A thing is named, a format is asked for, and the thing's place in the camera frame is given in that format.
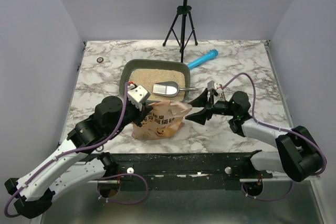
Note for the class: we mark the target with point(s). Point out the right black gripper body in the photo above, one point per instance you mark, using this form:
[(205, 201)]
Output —
[(210, 106)]

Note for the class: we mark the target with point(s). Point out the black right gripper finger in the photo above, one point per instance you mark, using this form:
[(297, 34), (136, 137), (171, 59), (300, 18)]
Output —
[(201, 101), (201, 116)]

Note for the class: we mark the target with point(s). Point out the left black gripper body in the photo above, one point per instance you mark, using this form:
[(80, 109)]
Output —
[(132, 114)]

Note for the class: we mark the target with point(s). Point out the pink cat litter bag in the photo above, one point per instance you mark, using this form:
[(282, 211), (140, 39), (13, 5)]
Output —
[(164, 121)]

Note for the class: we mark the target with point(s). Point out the silver metal scoop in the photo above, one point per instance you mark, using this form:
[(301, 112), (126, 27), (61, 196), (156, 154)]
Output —
[(170, 88)]

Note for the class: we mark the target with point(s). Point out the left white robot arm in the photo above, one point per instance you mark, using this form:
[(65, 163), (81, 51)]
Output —
[(34, 193)]

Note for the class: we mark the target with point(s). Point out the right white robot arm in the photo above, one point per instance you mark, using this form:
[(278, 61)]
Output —
[(297, 154)]

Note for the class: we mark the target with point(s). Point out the beige litter in box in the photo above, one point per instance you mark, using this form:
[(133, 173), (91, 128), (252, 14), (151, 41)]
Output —
[(148, 77)]

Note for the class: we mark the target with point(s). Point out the grey plastic litter box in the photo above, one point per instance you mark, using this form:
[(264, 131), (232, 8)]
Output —
[(154, 64)]

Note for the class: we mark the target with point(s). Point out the blue cylindrical flashlight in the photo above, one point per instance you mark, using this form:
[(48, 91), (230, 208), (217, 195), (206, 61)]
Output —
[(212, 54)]

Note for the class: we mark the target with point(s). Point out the brown poker chip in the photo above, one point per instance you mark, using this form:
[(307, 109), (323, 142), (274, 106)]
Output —
[(100, 60)]

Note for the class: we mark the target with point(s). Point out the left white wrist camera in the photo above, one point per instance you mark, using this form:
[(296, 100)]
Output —
[(138, 95)]

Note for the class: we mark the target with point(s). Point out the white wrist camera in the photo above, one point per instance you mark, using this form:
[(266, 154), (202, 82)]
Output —
[(138, 95), (214, 89)]

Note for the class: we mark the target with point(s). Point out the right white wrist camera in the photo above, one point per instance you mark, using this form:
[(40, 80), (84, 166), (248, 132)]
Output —
[(214, 89)]

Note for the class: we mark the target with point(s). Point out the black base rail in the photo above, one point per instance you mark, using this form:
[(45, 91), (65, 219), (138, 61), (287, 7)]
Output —
[(176, 171)]

